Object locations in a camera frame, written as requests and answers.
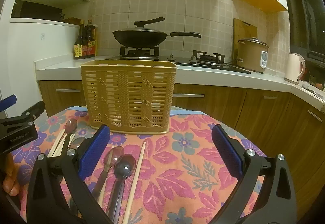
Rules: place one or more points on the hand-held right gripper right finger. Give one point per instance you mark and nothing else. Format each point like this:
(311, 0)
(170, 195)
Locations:
(227, 153)

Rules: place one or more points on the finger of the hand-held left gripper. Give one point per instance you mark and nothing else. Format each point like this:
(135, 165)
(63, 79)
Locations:
(8, 102)
(33, 111)

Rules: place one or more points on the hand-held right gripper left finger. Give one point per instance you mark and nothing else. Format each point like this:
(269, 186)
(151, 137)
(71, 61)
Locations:
(95, 153)

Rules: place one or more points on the reddish translucent spoon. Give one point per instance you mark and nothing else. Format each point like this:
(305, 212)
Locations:
(71, 125)
(114, 156)

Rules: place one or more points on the dark blue translucent spoon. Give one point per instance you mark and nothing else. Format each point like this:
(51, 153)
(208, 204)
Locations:
(124, 166)

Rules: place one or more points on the tan plastic utensil basket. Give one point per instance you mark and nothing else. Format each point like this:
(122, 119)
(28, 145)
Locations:
(128, 97)

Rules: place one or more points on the person's left hand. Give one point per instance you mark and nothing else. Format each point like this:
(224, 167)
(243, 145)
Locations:
(10, 184)

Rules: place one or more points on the floral tablecloth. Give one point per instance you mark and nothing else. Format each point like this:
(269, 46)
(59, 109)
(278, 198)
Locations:
(182, 168)

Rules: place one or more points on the white kitchen countertop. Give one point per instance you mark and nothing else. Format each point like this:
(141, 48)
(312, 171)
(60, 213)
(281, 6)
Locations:
(228, 78)

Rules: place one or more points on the dark soy sauce bottle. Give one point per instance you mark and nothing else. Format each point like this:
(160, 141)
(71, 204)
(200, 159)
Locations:
(80, 46)
(91, 44)

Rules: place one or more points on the dark microwave oven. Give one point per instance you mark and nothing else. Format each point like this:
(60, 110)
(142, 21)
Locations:
(38, 12)

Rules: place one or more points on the beige rice cooker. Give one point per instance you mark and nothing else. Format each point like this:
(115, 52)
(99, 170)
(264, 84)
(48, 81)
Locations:
(251, 58)

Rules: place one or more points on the black gas stove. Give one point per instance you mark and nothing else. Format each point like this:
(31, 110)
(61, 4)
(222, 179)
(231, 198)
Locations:
(177, 60)

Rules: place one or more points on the white electric kettle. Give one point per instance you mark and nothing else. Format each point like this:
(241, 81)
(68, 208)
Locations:
(293, 68)

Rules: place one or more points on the wooden cutting board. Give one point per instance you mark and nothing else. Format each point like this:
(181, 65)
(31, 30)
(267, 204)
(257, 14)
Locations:
(245, 31)

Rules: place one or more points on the black wok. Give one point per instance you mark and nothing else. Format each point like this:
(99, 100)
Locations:
(139, 37)

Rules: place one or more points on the dark window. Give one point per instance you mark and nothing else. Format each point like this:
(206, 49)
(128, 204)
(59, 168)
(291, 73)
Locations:
(308, 18)

